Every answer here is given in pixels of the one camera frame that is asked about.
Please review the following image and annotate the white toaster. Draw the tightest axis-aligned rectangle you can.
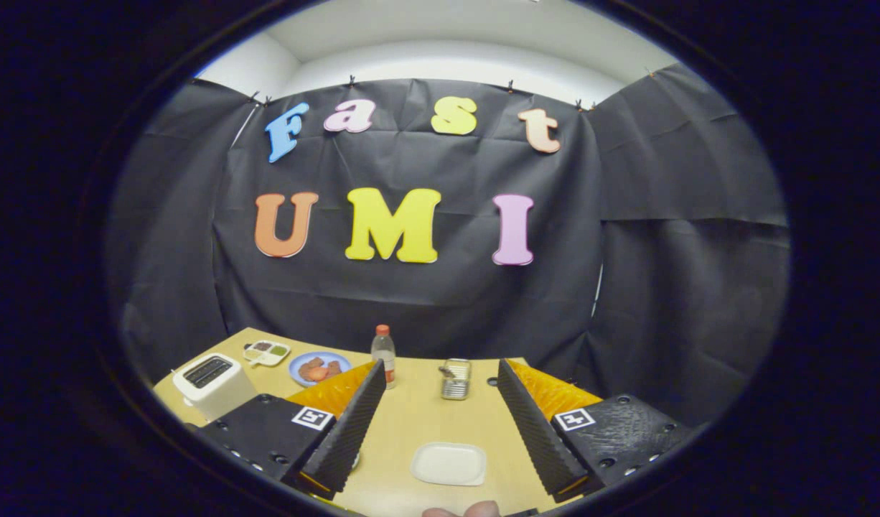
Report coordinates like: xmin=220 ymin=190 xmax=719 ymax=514
xmin=172 ymin=353 xmax=258 ymax=422

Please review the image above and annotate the metal wire utensil holder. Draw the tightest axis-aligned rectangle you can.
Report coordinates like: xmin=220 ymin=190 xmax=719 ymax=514
xmin=439 ymin=358 xmax=472 ymax=401

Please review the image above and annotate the clear water bottle red cap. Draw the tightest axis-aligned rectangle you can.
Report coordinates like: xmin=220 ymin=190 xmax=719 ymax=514
xmin=370 ymin=325 xmax=397 ymax=390

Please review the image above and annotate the black backdrop cloth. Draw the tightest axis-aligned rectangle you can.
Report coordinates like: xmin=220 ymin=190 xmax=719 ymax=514
xmin=106 ymin=63 xmax=792 ymax=428

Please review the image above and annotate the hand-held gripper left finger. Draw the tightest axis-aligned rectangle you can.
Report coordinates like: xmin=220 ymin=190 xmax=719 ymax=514
xmin=196 ymin=359 xmax=387 ymax=501

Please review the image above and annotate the blue round plate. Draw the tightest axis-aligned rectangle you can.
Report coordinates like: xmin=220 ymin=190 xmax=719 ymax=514
xmin=289 ymin=351 xmax=352 ymax=388

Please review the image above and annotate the white square plate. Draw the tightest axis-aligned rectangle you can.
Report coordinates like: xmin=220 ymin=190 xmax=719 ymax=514
xmin=411 ymin=442 xmax=487 ymax=487

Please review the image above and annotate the white divided seasoning tray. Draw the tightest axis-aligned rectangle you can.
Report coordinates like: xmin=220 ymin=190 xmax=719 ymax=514
xmin=243 ymin=340 xmax=291 ymax=367

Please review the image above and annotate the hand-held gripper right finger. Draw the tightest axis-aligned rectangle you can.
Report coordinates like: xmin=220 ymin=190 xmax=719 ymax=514
xmin=497 ymin=358 xmax=692 ymax=503

